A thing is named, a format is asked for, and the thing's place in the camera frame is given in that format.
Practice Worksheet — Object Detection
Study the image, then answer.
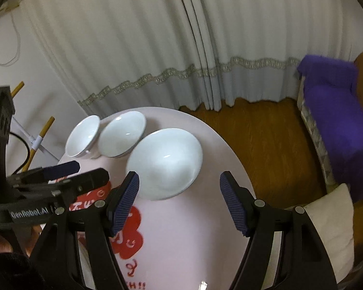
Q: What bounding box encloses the black cable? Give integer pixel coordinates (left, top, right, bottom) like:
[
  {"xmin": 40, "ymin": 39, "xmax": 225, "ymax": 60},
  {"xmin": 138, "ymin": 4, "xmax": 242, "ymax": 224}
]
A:
[{"xmin": 9, "ymin": 131, "xmax": 31, "ymax": 176}]

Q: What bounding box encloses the white bowl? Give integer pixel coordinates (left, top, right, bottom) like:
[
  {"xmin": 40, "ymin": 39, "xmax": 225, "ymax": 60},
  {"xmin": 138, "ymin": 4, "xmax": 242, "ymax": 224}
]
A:
[
  {"xmin": 98, "ymin": 111, "xmax": 147, "ymax": 158},
  {"xmin": 65, "ymin": 115, "xmax": 101, "ymax": 159},
  {"xmin": 126, "ymin": 128, "xmax": 203, "ymax": 201}
]

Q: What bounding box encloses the beige cushion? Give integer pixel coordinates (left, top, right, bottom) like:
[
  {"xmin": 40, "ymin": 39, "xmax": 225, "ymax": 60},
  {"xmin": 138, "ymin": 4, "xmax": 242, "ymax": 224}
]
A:
[{"xmin": 305, "ymin": 183, "xmax": 354, "ymax": 283}]

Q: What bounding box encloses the grey curtain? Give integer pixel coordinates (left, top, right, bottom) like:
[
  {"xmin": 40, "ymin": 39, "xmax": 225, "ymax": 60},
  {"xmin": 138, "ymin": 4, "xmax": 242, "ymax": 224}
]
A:
[{"xmin": 20, "ymin": 0, "xmax": 363, "ymax": 116}]

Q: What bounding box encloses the white stand with wooden hoops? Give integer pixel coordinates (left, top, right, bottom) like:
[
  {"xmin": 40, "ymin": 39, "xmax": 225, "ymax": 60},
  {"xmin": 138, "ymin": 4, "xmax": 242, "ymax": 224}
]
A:
[{"xmin": 10, "ymin": 80, "xmax": 59, "ymax": 171}]

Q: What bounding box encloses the air conditioner cable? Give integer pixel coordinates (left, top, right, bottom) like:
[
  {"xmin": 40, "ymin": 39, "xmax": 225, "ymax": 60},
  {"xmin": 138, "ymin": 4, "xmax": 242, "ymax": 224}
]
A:
[{"xmin": 0, "ymin": 14, "xmax": 22, "ymax": 67}]

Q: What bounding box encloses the purple cloth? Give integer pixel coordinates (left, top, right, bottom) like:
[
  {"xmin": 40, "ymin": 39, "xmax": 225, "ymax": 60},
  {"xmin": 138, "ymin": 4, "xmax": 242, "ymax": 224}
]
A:
[{"xmin": 298, "ymin": 55, "xmax": 363, "ymax": 201}]

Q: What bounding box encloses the person left hand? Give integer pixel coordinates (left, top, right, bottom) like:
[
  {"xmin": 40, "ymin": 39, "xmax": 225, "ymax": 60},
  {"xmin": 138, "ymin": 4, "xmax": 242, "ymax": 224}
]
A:
[{"xmin": 0, "ymin": 225, "xmax": 42, "ymax": 257}]

